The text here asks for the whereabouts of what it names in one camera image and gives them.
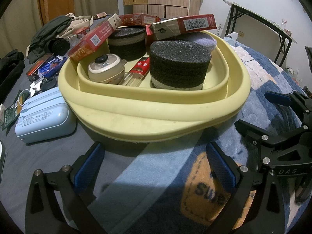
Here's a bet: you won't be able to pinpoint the orange wooden door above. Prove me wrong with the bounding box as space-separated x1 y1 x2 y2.
36 0 75 26

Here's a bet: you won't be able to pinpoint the grey bed sheet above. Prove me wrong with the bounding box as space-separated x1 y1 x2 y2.
0 15 122 234

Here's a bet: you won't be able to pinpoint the black folding table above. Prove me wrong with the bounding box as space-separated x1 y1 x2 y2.
223 0 298 67

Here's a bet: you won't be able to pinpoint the lavender round plush pouch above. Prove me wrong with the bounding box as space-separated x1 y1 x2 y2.
179 35 217 51

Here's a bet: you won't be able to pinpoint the red clear slim box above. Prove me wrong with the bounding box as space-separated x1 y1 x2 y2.
121 57 150 87

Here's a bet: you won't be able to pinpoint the green foil packet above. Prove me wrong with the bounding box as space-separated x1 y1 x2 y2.
1 97 23 128

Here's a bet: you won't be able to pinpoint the black clothes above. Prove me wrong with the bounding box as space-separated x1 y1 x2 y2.
0 49 26 103

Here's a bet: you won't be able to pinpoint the light blue cloth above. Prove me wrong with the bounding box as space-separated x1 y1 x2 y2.
224 32 238 47

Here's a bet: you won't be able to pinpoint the dark green clothes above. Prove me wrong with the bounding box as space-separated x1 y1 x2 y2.
27 15 74 59

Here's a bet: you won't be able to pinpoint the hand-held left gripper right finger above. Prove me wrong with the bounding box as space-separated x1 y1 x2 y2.
206 141 288 234

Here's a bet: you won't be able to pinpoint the black camera lens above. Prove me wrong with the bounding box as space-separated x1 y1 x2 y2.
47 38 70 55

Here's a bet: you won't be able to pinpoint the blue snack packet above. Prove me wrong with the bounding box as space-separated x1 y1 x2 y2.
38 56 67 77

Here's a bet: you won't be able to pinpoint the red carton box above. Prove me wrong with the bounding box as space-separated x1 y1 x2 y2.
145 25 156 47
151 14 217 41
118 13 161 26

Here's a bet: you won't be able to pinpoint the small red white box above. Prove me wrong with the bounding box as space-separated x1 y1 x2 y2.
68 28 92 45

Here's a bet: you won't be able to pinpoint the large black foam cylinder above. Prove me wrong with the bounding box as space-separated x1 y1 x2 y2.
149 40 211 90

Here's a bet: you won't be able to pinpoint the blue white plaid blanket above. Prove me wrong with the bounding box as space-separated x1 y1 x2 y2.
88 41 312 234

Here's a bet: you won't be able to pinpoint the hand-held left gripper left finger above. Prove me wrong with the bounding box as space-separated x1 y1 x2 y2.
25 141 108 234

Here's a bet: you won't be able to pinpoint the dark red small box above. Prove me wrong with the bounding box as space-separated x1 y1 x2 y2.
26 55 53 82

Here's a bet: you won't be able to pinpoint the yellow plastic basin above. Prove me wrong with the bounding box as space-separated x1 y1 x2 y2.
58 30 251 142

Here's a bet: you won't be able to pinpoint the red carton with tan end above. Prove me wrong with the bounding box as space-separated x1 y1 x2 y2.
67 14 120 60

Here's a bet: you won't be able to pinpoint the beige toy rice cooker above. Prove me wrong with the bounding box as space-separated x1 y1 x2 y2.
87 54 127 84

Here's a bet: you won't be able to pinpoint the light blue hard case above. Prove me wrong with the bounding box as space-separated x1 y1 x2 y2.
15 88 77 144

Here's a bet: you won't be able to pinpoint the beige clothes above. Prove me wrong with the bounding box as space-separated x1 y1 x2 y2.
58 13 94 39

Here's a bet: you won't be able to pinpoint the small black foam cylinder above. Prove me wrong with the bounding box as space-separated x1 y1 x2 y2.
107 27 147 62

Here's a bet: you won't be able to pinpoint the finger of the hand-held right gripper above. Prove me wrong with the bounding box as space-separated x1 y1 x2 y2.
235 119 312 148
264 91 312 117

